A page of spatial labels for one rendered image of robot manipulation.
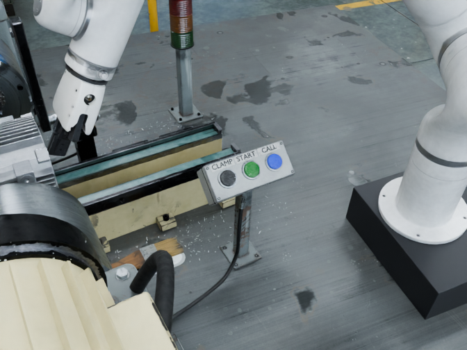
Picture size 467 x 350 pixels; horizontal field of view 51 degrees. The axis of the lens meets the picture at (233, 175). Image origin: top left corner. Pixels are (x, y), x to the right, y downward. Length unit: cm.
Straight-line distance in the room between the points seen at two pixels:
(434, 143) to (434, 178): 8
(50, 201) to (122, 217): 37
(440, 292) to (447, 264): 7
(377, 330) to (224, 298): 31
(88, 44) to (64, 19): 6
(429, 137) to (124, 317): 69
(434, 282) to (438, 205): 15
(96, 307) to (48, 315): 5
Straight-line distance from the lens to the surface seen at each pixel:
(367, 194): 115
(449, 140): 95
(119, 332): 42
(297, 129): 147
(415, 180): 104
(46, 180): 98
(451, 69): 88
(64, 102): 92
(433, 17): 83
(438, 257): 108
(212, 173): 89
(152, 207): 114
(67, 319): 40
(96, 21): 84
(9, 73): 119
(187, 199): 118
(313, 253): 114
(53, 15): 82
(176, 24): 134
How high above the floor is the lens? 167
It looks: 42 degrees down
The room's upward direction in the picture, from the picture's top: 2 degrees clockwise
